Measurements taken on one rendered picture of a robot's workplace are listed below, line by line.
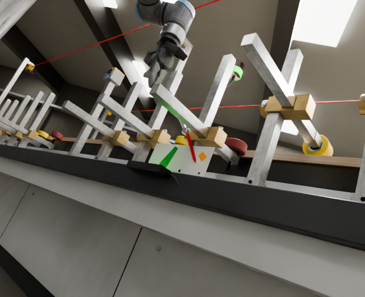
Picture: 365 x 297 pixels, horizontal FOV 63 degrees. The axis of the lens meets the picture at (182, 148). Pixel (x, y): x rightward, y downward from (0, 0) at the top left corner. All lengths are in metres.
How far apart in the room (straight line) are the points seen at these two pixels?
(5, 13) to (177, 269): 1.21
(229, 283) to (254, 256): 0.27
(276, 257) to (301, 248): 0.06
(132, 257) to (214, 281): 0.39
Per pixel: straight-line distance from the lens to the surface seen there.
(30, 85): 9.42
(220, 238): 0.79
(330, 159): 0.98
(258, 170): 0.79
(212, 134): 0.92
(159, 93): 0.79
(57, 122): 8.30
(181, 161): 0.94
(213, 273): 1.02
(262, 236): 0.74
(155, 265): 1.18
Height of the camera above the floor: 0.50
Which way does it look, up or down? 17 degrees up
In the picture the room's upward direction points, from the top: 22 degrees clockwise
